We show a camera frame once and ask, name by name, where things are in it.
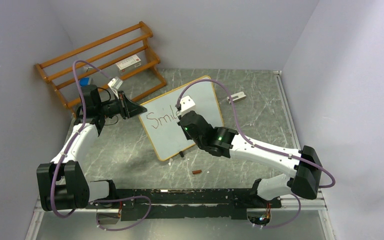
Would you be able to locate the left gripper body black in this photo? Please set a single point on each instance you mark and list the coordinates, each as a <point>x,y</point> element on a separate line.
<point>121,95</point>

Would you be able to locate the brown marker cap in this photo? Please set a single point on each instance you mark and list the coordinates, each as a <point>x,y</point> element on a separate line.
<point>195,172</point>

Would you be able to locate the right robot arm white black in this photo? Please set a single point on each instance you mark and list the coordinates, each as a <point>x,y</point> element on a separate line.
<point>299,170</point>

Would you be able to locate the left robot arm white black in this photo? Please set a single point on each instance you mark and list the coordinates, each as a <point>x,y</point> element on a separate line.
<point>62,184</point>

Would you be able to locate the white whiteboard eraser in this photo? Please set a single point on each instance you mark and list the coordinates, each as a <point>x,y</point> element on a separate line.
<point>236,97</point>

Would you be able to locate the white red box on rack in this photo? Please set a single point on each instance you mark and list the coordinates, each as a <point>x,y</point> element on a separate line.
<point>129,64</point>

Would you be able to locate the blue small object on rack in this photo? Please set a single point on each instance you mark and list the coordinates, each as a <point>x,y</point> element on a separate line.
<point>85,81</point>

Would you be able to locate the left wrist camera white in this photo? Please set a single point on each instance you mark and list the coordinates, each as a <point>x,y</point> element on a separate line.
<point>115,84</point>

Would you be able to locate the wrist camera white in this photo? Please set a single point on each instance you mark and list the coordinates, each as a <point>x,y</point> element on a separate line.
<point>115,84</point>
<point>185,106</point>

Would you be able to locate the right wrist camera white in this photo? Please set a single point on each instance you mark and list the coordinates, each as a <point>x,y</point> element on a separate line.
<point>185,106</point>

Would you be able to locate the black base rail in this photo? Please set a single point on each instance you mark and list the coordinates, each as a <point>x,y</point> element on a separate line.
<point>232,203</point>

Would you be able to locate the aluminium frame rail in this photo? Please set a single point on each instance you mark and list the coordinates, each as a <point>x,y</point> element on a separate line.
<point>290,203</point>

